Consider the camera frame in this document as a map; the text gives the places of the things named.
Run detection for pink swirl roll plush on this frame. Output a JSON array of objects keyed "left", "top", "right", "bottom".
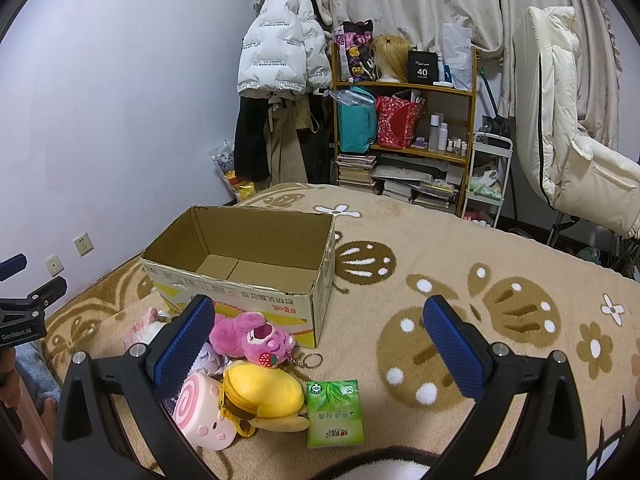
[{"left": 172, "top": 373, "right": 238, "bottom": 452}]

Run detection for yellow duck plush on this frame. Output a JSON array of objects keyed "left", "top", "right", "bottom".
[{"left": 219, "top": 362, "right": 310, "bottom": 438}]

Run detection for pink bear plush keychain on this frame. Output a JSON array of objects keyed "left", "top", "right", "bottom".
[{"left": 209, "top": 312, "right": 323, "bottom": 370}]

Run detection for green tissue pack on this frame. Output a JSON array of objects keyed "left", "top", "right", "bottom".
[{"left": 306, "top": 379, "right": 364, "bottom": 448}]

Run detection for beige patterned rug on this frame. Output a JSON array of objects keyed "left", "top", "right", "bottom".
[{"left": 40, "top": 181, "right": 640, "bottom": 480}]

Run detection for open cardboard box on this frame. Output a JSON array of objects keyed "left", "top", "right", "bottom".
[{"left": 141, "top": 206, "right": 335, "bottom": 349}]

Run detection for snack bags on floor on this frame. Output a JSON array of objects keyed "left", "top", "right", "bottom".
[{"left": 209, "top": 140, "right": 256, "bottom": 202}]

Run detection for white rolling cart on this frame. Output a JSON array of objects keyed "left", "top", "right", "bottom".
[{"left": 461, "top": 131, "right": 514, "bottom": 228}]

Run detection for wooden shelf unit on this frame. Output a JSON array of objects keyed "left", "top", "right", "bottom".
[{"left": 330, "top": 41, "right": 478, "bottom": 218}]

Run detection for stack of books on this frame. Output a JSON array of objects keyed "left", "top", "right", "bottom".
[{"left": 335, "top": 154, "right": 376, "bottom": 192}]

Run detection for red bag on shelf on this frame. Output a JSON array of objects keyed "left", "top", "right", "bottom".
[{"left": 375, "top": 96, "right": 423, "bottom": 150}]

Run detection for white puffer jacket hanging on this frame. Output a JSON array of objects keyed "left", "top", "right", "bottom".
[{"left": 236, "top": 0, "right": 332, "bottom": 100}]

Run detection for teal bag on shelf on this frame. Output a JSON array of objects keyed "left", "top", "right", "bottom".
[{"left": 333, "top": 86, "right": 378, "bottom": 154}]

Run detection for black box labelled 40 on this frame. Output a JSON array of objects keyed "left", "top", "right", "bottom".
[{"left": 408, "top": 50, "right": 439, "bottom": 86}]

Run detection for blonde wig head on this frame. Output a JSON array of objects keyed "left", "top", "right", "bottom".
[{"left": 372, "top": 35, "right": 413, "bottom": 82}]

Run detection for beige curtain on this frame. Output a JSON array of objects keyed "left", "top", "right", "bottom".
[{"left": 321, "top": 0, "right": 622, "bottom": 148}]

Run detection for lower wall outlet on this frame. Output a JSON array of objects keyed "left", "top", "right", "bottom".
[{"left": 44, "top": 255, "right": 64, "bottom": 278}]

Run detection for wall outlet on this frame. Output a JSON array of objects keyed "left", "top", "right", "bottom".
[
  {"left": 74, "top": 233, "right": 94, "bottom": 257},
  {"left": 44, "top": 255, "right": 64, "bottom": 278}
]

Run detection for upper wall outlet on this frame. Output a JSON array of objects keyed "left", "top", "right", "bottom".
[{"left": 74, "top": 233, "right": 94, "bottom": 257}]

